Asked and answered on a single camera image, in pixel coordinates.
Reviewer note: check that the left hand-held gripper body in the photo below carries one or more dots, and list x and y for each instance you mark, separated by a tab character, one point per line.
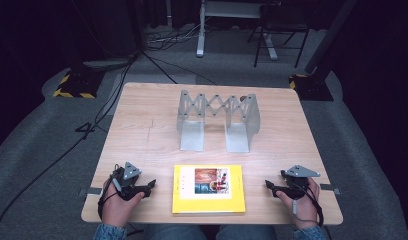
127	190

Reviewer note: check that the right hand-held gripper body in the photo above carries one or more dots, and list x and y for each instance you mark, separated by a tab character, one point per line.
295	186

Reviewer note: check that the yellow book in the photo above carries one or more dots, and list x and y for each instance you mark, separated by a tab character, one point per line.
208	203

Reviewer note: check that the grey metal expandable book rack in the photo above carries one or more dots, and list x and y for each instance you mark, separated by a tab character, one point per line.
192	135

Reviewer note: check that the person's left hand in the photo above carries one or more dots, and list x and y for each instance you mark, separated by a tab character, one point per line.
115	210

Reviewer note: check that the person's right hand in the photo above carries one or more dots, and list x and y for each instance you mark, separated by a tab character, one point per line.
307	210

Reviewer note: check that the yellow black striped stand base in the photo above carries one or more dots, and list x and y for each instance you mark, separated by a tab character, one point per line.
79	85
312	88

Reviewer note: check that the black chair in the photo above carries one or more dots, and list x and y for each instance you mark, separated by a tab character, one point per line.
282	26

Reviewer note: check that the grey metal table bracket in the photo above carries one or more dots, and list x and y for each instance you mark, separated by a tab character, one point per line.
93	191
330	189

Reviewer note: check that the dark slanted stand post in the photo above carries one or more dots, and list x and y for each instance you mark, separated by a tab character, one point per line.
328	36

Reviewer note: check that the white desk frame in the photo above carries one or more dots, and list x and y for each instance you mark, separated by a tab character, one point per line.
201	33

